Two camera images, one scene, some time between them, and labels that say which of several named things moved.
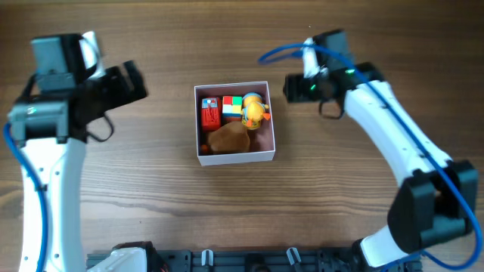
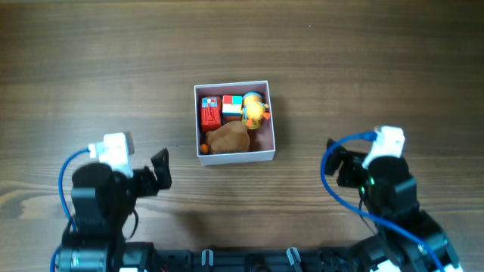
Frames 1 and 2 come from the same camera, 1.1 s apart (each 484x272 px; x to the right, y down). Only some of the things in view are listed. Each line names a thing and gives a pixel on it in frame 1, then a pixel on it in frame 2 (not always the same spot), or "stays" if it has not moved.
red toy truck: [211, 113] stays
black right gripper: [293, 88] to [349, 171]
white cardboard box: [262, 147] stays
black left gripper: [125, 91] to [148, 181]
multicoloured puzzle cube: [231, 109] stays
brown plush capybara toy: [231, 137] stays
